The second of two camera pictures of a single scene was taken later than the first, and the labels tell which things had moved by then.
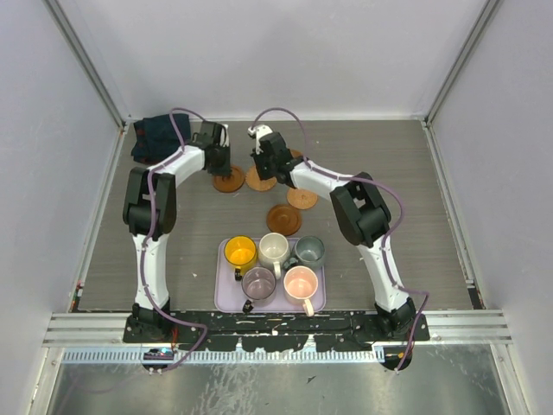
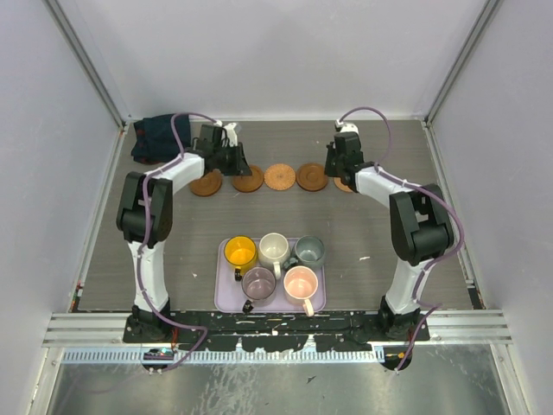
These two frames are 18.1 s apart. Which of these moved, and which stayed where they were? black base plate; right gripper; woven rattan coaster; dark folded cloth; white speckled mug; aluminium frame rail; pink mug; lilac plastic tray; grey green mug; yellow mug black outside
Moved: woven rattan coaster; right gripper
Stayed: aluminium frame rail; black base plate; dark folded cloth; yellow mug black outside; lilac plastic tray; grey green mug; white speckled mug; pink mug
